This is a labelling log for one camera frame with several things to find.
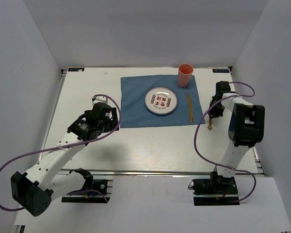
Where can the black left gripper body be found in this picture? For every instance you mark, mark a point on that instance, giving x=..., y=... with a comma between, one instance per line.
x=107, y=125

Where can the table corner label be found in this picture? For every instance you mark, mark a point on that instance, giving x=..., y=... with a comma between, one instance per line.
x=76, y=69
x=221, y=71

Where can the aluminium table edge rail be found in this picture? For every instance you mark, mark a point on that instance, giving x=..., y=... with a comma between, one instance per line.
x=127, y=172

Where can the pink plastic cup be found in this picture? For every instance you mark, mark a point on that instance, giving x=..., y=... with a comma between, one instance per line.
x=184, y=74

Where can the gold knife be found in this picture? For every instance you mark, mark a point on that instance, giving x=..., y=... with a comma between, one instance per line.
x=190, y=107

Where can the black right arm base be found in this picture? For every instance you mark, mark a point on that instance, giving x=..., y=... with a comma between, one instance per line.
x=207, y=194

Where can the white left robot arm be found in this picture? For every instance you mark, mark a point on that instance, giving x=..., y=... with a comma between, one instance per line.
x=38, y=186

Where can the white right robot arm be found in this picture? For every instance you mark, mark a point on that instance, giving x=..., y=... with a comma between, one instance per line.
x=246, y=128

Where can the gold fork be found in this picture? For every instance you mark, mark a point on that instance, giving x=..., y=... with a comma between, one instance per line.
x=210, y=124

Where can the blue cloth napkin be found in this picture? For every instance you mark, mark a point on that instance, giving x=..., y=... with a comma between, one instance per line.
x=135, y=114

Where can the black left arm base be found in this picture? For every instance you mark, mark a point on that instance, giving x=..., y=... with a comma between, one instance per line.
x=94, y=190

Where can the white plate with red characters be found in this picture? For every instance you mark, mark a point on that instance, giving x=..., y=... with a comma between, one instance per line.
x=161, y=101

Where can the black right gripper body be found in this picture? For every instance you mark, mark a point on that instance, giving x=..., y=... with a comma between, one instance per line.
x=218, y=111

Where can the right table corner label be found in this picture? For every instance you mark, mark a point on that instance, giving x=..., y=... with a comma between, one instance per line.
x=221, y=71

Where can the left table corner label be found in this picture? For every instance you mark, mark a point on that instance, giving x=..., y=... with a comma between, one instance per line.
x=76, y=69

